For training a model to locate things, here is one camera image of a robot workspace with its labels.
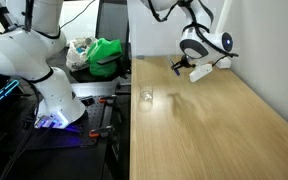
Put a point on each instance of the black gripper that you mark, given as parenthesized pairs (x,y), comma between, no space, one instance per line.
(188,61)

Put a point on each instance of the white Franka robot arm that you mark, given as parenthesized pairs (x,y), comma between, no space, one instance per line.
(20,53)

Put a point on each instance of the clear glass cup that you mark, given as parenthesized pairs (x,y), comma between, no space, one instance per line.
(146,96)

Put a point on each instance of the white partition board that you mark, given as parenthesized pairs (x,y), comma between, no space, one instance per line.
(154,36)

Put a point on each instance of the small grey table fixture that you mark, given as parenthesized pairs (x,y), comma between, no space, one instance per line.
(140,57)

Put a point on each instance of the white vertical conduit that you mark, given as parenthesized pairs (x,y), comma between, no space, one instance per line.
(224,15)

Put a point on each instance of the green plastic bag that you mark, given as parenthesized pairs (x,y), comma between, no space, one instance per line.
(104,56)

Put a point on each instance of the black chair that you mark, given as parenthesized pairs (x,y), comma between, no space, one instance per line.
(112,20)

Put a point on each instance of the white plastic bag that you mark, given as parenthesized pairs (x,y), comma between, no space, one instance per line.
(75,53)

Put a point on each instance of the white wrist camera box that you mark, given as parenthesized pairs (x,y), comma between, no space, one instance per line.
(200,72)

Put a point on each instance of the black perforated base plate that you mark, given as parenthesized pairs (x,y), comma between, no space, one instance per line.
(90,123)

